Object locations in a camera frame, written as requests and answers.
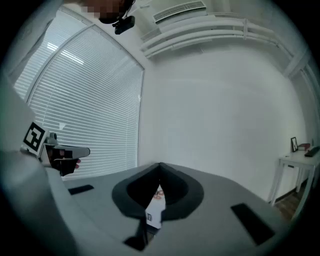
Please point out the black head camera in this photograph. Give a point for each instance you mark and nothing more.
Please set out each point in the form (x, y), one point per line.
(124, 25)

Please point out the left gripper fisheye camera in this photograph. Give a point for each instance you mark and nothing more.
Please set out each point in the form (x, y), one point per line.
(52, 138)

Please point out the person's head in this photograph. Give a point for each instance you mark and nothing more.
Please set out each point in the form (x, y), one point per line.
(105, 8)

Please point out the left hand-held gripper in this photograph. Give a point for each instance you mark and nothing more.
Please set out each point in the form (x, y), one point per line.
(33, 137)

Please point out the black picture frame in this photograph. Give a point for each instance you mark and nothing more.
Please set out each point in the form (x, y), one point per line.
(294, 144)

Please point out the flat black keyboard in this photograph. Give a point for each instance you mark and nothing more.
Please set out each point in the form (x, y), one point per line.
(312, 151)

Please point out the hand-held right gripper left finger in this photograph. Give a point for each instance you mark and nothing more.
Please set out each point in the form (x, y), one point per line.
(105, 212)

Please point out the person's white shirt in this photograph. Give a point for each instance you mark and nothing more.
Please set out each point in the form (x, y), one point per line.
(20, 187)

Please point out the white side table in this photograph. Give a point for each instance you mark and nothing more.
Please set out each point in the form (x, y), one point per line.
(295, 160)

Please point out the white air conditioner vent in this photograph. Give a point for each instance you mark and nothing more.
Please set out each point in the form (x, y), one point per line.
(178, 11)

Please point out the white window blinds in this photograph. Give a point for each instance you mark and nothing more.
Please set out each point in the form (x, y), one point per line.
(87, 105)

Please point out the white food-print placemat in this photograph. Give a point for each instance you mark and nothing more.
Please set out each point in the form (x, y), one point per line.
(155, 210)

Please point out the dark red box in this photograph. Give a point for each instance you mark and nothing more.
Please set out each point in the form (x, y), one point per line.
(304, 146)

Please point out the white ceiling pipe bundle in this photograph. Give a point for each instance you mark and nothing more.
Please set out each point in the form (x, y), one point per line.
(200, 32)

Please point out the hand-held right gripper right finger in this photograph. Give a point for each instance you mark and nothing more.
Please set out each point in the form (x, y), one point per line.
(212, 212)

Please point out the person's left hand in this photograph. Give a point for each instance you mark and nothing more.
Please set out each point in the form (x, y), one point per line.
(78, 163)

